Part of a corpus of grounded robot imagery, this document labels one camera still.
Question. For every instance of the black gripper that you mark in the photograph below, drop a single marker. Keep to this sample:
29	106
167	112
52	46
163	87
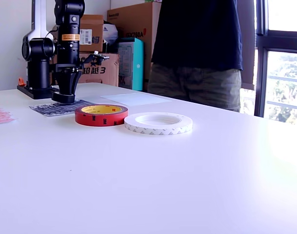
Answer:
68	53

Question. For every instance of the red double-sided tape roll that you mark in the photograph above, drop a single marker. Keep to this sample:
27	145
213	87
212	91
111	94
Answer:
99	120

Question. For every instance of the white tape roll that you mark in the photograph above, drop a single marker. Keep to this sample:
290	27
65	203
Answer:
158	130

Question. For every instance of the black and grey Piper arm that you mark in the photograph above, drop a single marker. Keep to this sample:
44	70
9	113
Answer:
39	73

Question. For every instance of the black scribbled paper sheet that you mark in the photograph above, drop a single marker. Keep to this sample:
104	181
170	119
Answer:
43	109

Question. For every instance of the orange clamp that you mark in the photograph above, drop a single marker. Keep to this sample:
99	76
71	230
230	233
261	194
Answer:
22	82

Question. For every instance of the grey box with triangle logo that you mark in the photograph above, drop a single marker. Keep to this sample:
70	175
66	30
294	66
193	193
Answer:
110	36

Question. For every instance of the small cardboard box with label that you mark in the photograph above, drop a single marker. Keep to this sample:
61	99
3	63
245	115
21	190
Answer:
95	22

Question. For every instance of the teal box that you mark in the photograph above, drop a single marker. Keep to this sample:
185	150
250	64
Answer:
136	73

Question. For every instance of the blank white paper sheet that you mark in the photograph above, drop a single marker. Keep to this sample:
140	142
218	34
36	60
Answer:
136	98

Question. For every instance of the red scribbled paper sheet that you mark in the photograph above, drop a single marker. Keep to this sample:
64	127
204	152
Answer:
2	117

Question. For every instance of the person in dark shirt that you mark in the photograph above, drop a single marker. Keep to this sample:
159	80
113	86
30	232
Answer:
199	36

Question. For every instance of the grey roller blind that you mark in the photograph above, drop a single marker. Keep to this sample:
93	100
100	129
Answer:
249	48

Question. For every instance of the grey balcony railing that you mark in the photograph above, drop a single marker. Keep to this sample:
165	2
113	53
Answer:
284	77

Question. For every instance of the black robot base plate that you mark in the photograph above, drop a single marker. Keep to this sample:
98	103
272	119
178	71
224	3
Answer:
31	93

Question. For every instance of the dark window frame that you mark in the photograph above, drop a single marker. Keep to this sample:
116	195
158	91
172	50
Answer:
261	80

